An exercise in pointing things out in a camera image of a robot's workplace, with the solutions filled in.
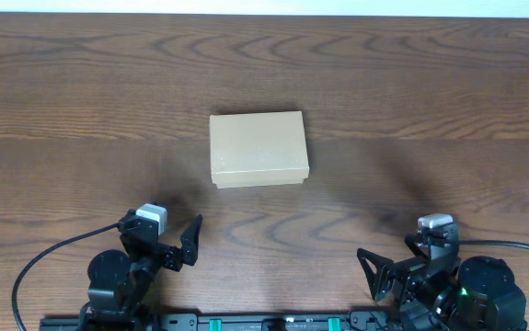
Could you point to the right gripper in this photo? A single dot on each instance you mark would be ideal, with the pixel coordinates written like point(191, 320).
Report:
point(402, 274)

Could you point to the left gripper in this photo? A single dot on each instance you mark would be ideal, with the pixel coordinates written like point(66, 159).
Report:
point(167, 257)

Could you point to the brown cardboard box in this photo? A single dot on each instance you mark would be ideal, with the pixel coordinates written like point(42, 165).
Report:
point(258, 149)

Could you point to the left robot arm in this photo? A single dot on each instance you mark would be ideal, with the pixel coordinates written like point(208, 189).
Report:
point(119, 280)

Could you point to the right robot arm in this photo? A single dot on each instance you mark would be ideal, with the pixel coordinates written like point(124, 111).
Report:
point(437, 290)

